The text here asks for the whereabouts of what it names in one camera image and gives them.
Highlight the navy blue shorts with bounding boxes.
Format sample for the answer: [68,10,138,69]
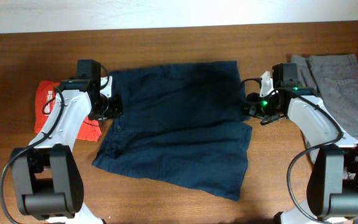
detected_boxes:
[93,61,252,201]

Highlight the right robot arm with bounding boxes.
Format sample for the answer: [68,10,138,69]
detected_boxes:
[242,63,358,224]

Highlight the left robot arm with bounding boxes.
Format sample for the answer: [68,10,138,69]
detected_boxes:
[0,59,123,223]

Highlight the folded red printed t-shirt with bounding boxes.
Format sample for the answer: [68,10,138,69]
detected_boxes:
[34,81,102,142]

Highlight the grey shorts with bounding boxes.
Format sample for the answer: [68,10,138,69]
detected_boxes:
[290,54,358,140]

